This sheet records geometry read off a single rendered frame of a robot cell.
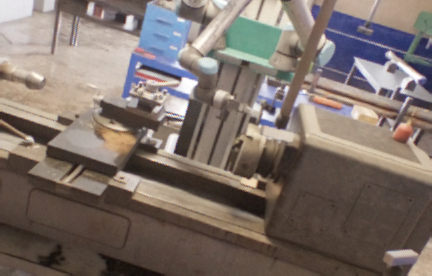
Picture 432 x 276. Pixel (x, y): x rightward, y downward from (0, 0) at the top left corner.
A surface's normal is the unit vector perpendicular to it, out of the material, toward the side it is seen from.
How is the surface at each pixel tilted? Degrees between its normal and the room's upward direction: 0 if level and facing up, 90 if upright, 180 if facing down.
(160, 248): 90
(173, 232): 90
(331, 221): 90
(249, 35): 90
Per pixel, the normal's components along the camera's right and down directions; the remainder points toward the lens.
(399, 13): -0.14, 0.38
